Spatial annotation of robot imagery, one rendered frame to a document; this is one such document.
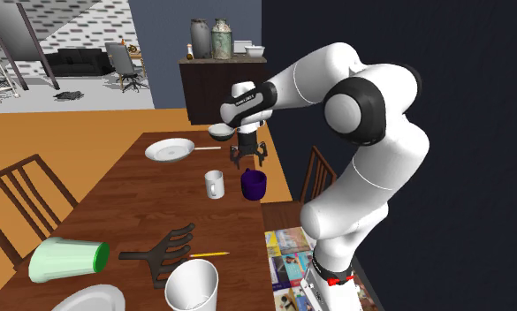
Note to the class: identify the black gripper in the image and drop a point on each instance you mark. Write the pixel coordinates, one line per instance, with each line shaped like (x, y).
(247, 138)

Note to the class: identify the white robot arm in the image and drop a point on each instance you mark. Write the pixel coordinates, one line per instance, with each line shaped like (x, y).
(370, 185)

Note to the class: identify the purple mug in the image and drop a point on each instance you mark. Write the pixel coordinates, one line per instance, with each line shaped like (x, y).
(253, 186)

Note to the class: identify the small black and white bowl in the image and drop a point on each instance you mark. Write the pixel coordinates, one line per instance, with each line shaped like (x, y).
(220, 131)

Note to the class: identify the white mug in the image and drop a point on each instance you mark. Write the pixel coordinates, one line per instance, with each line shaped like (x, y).
(215, 185)

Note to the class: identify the brown wooden slatted chair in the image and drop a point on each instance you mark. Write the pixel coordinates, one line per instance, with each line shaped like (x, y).
(318, 176)
(23, 194)

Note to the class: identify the dark cabinet with jugs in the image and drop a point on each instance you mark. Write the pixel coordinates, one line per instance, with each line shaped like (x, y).
(206, 90)

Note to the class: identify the white frying pan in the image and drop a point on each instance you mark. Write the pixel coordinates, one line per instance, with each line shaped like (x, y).
(168, 150)

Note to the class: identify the yellow pencil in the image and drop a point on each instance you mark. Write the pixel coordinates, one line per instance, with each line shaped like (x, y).
(208, 254)

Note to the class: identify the picture-patterned robot stand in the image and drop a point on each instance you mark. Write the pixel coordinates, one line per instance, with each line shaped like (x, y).
(286, 267)

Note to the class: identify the brown wooden dining table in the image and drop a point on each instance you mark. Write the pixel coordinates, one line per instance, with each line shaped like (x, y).
(141, 206)

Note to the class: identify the dark brown pronged spatula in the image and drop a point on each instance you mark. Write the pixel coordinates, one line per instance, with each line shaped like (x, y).
(165, 254)

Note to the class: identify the tall white cup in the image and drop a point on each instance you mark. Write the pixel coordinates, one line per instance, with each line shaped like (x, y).
(193, 286)

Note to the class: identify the grey office chair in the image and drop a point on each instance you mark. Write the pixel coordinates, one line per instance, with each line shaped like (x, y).
(122, 60)

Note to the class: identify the black sofa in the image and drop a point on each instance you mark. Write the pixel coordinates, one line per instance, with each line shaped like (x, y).
(79, 62)

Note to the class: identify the pale green cup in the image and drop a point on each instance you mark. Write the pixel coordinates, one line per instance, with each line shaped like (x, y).
(64, 259)

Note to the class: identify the white plate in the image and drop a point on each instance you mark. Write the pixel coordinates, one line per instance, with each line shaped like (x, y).
(94, 301)

